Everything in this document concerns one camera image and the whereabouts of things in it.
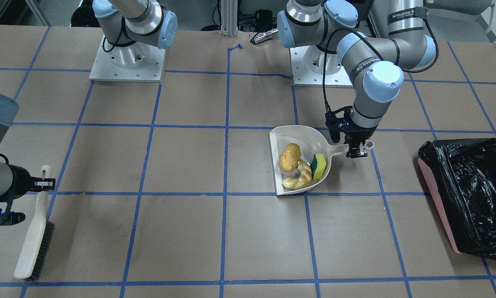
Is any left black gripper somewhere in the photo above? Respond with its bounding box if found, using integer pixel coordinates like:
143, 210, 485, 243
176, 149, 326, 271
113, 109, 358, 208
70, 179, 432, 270
325, 106, 376, 159

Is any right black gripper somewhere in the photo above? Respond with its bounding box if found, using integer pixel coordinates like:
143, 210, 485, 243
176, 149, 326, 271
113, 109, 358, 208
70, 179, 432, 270
8, 166, 56, 203

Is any yellow green sponge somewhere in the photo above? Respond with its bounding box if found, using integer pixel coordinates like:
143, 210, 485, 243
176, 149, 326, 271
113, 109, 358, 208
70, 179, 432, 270
310, 153, 327, 180

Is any croissant bread piece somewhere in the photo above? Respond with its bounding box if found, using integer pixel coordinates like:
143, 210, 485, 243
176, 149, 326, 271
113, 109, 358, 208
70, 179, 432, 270
282, 160, 312, 190

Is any yellow potato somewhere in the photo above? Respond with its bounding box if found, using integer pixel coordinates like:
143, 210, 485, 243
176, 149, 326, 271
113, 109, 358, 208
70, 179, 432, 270
279, 143, 301, 172

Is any beige hand brush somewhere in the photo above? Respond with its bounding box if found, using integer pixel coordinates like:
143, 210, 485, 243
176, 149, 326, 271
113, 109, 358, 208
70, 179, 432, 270
13, 165, 55, 282

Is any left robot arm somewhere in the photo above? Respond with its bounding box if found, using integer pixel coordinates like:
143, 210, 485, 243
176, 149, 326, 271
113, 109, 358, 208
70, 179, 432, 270
277, 0, 438, 158

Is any pink bin with black bag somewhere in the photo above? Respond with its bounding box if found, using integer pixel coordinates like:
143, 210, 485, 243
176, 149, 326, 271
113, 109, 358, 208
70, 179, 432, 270
417, 138, 496, 261

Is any grey office chair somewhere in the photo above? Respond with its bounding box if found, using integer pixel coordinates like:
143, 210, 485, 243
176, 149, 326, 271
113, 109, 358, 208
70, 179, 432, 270
424, 0, 496, 47

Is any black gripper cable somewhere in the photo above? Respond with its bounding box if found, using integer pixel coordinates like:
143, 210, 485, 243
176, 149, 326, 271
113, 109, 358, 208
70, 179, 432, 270
321, 27, 385, 120

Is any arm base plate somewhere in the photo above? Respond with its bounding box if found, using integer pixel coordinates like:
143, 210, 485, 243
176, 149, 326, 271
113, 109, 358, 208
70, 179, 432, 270
89, 36, 166, 83
289, 46, 352, 88

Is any aluminium frame post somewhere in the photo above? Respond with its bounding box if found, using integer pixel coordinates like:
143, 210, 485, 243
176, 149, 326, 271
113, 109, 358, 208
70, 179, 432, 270
220, 0, 239, 39

